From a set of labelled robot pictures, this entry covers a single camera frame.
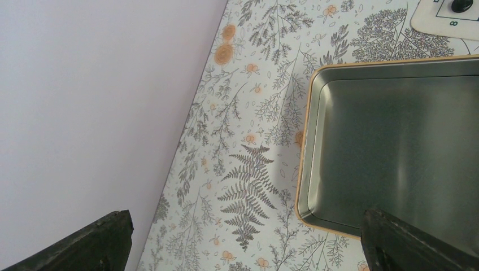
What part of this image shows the gold metal tin box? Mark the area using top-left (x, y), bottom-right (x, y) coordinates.
top-left (295, 55), bottom-right (478, 256)

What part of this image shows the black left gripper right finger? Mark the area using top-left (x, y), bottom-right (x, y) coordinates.
top-left (360, 208), bottom-right (478, 270)

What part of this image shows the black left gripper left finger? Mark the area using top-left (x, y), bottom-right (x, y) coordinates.
top-left (6, 210), bottom-right (134, 270)

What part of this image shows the green white chess board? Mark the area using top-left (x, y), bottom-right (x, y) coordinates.
top-left (411, 0), bottom-right (478, 41)

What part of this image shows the black chess piece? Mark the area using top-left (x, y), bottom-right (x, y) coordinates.
top-left (451, 0), bottom-right (474, 13)

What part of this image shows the floral patterned table mat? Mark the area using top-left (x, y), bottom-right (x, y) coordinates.
top-left (137, 1), bottom-right (478, 270)

